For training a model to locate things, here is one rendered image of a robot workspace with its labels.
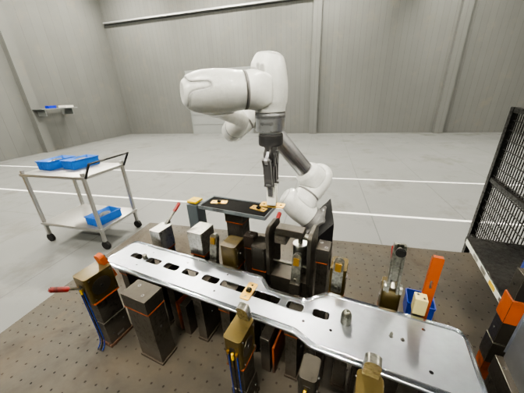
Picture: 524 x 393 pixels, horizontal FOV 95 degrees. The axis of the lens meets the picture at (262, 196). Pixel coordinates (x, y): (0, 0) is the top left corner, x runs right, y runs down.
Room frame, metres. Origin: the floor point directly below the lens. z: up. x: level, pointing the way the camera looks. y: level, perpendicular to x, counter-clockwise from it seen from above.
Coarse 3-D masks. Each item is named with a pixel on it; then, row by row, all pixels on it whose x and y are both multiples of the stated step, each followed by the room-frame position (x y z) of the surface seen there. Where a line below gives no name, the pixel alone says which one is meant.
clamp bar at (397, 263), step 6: (396, 246) 0.62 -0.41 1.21; (402, 246) 0.62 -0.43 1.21; (396, 252) 0.60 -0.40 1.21; (402, 252) 0.59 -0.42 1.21; (396, 258) 0.62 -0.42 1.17; (402, 258) 0.61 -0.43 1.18; (390, 264) 0.63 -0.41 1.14; (396, 264) 0.62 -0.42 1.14; (402, 264) 0.60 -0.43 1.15; (390, 270) 0.61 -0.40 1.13; (396, 270) 0.61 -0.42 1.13; (402, 270) 0.60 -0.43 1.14; (390, 276) 0.61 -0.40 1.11; (396, 276) 0.61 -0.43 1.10; (390, 282) 0.61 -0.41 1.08; (396, 282) 0.61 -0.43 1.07; (396, 288) 0.60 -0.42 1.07; (396, 294) 0.59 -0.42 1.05
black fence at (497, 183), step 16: (512, 112) 1.35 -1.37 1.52; (512, 128) 1.32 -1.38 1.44; (496, 160) 1.35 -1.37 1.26; (512, 160) 1.21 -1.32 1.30; (496, 176) 1.34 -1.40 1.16; (512, 176) 1.16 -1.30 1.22; (496, 192) 1.26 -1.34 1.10; (512, 192) 1.12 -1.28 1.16; (480, 208) 1.34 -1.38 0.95; (480, 224) 1.30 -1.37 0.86; (496, 224) 1.14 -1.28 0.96; (496, 240) 1.09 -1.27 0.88
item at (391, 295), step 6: (378, 294) 0.64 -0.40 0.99; (384, 294) 0.61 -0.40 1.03; (390, 294) 0.60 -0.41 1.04; (378, 300) 0.64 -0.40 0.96; (384, 300) 0.60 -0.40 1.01; (390, 300) 0.60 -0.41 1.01; (396, 300) 0.59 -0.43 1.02; (384, 306) 0.60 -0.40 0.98; (390, 306) 0.60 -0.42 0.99; (396, 306) 0.59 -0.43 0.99
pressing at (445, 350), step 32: (128, 256) 0.93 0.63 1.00; (160, 256) 0.92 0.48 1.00; (192, 256) 0.90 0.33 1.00; (192, 288) 0.71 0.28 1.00; (224, 288) 0.70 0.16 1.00; (288, 320) 0.55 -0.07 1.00; (320, 320) 0.54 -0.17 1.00; (352, 320) 0.54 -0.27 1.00; (384, 320) 0.53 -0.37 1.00; (416, 320) 0.53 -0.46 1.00; (320, 352) 0.45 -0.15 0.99; (352, 352) 0.44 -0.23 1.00; (384, 352) 0.43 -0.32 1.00; (416, 352) 0.43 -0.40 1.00; (448, 352) 0.43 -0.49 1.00; (416, 384) 0.36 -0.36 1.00; (448, 384) 0.35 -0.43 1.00; (480, 384) 0.35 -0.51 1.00
